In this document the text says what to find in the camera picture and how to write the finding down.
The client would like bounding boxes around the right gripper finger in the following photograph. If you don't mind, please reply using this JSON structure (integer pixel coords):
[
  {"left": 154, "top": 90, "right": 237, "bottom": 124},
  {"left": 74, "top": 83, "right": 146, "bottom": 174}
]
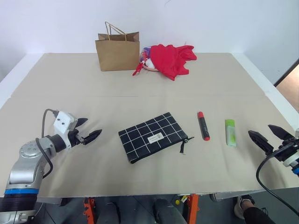
[
  {"left": 248, "top": 130, "right": 275, "bottom": 156},
  {"left": 267, "top": 124, "right": 294, "bottom": 141}
]

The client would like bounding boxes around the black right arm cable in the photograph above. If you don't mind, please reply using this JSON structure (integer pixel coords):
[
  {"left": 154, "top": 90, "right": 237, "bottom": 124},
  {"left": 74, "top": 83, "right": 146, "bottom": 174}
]
[{"left": 256, "top": 141, "right": 299, "bottom": 217}]

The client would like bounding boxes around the white and black shoe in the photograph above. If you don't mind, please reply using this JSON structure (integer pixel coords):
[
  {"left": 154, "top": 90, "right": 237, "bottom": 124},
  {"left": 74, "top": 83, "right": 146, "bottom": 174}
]
[{"left": 234, "top": 195, "right": 256, "bottom": 220}]

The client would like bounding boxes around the black trouser leg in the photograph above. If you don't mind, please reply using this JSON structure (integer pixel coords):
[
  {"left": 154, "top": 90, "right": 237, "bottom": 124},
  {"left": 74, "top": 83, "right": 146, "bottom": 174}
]
[{"left": 242, "top": 206, "right": 277, "bottom": 224}]

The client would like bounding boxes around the green tube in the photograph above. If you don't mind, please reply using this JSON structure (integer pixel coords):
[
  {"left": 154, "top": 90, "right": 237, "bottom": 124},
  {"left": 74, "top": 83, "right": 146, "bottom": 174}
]
[{"left": 224, "top": 119, "right": 237, "bottom": 147}]

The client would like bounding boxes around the red and black marker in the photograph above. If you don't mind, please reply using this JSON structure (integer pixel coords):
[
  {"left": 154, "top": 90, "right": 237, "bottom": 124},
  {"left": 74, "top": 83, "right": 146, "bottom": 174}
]
[{"left": 197, "top": 111, "right": 211, "bottom": 141}]

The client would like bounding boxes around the orange table leg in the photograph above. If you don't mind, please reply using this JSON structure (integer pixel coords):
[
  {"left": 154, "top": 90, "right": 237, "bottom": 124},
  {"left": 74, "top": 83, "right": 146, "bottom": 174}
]
[
  {"left": 83, "top": 196, "right": 95, "bottom": 224},
  {"left": 186, "top": 193, "right": 199, "bottom": 224}
]

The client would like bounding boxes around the pink basket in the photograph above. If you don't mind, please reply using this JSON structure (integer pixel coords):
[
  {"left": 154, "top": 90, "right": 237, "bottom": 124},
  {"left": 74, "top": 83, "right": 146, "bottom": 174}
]
[{"left": 139, "top": 52, "right": 162, "bottom": 73}]

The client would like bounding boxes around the brown paper bag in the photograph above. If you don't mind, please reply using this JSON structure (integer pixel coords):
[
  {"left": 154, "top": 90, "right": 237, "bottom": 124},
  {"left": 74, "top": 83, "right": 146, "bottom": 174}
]
[{"left": 94, "top": 21, "right": 141, "bottom": 72}]

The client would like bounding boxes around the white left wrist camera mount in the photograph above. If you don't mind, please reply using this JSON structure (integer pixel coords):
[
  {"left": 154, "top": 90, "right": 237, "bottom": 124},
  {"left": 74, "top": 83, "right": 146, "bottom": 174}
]
[{"left": 53, "top": 111, "right": 78, "bottom": 149}]

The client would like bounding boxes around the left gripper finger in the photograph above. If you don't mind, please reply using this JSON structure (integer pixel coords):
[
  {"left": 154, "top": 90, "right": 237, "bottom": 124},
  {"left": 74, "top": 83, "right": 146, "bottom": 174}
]
[
  {"left": 82, "top": 128, "right": 103, "bottom": 146},
  {"left": 75, "top": 118, "right": 89, "bottom": 129}
]

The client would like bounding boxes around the beige table cover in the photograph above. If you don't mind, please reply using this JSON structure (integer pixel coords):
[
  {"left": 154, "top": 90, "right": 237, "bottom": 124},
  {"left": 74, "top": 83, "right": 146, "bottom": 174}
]
[{"left": 0, "top": 52, "right": 298, "bottom": 198}]

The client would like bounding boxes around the dark rounded shape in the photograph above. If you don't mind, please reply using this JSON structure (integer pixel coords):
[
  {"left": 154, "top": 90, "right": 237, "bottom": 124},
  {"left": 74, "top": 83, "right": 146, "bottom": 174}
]
[
  {"left": 152, "top": 197, "right": 185, "bottom": 224},
  {"left": 95, "top": 196, "right": 122, "bottom": 224}
]

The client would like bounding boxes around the red ribbon clip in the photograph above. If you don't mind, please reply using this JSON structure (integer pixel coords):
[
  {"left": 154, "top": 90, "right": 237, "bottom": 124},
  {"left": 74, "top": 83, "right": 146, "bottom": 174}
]
[{"left": 132, "top": 62, "right": 143, "bottom": 77}]

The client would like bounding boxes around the red cloth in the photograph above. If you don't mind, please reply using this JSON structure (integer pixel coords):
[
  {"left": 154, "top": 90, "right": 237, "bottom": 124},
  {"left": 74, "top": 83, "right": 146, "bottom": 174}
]
[{"left": 149, "top": 43, "right": 198, "bottom": 82}]

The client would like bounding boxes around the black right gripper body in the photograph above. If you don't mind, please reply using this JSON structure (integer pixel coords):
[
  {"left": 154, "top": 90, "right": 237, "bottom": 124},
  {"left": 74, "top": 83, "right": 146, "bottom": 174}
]
[{"left": 273, "top": 137, "right": 299, "bottom": 162}]

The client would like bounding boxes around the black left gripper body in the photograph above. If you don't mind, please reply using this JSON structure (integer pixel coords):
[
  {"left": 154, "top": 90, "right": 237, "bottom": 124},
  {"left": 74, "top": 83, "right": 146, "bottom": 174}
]
[{"left": 69, "top": 127, "right": 85, "bottom": 147}]

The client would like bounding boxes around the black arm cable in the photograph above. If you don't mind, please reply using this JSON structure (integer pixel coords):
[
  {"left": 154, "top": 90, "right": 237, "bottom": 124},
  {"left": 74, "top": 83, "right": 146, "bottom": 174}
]
[
  {"left": 35, "top": 108, "right": 59, "bottom": 180},
  {"left": 256, "top": 141, "right": 299, "bottom": 217}
]

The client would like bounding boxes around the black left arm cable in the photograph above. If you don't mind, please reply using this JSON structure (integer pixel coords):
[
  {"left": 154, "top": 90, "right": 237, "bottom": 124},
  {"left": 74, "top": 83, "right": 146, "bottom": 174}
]
[{"left": 35, "top": 108, "right": 59, "bottom": 180}]

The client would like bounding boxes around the black grid zipper pouch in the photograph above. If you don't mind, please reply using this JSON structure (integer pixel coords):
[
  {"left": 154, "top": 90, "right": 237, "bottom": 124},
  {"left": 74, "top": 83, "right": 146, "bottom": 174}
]
[{"left": 118, "top": 112, "right": 195, "bottom": 165}]

